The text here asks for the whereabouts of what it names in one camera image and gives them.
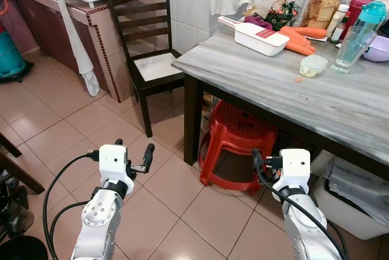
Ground red plastic stool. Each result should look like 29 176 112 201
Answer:
198 100 280 196

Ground grey top dark wooden table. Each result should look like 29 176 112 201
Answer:
171 28 389 183

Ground folded newspapers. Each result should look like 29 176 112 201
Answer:
325 156 389 215

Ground white plastic bin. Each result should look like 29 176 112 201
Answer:
311 149 389 241

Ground small clear lidded plastic container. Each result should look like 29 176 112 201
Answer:
298 54 329 79

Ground dark wooden furniture leg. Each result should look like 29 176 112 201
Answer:
0 131 47 196

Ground orange carrot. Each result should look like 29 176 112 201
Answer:
292 26 328 39
284 41 314 56
279 27 317 52

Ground white slicer box red label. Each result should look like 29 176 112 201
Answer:
218 16 291 58

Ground brown tiled kitchen counter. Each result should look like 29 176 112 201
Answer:
0 0 138 103

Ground clear drinking glass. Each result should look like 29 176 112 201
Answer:
331 26 378 75

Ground dark wooden chair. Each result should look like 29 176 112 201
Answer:
102 0 187 139

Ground teal gas cylinder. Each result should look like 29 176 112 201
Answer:
0 25 35 84

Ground purple cloth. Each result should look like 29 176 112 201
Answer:
244 15 275 30

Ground purple plastic bowl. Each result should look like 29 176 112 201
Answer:
362 35 389 63

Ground small flower bouquet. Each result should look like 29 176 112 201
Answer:
264 0 301 30

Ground small bottle white cap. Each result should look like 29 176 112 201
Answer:
326 3 351 44

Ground teal lidded water bottle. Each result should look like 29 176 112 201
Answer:
349 1 388 48

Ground dark red canister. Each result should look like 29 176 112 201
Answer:
340 0 375 41

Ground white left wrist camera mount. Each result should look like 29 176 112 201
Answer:
98 145 136 195

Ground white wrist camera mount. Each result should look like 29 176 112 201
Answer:
98 145 136 195
279 148 311 193

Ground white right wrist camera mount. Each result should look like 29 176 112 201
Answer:
279 148 311 193

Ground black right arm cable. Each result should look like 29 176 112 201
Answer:
252 166 348 260

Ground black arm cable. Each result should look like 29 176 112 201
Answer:
42 151 102 260
252 166 348 260

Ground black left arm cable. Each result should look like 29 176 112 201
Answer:
42 151 102 260

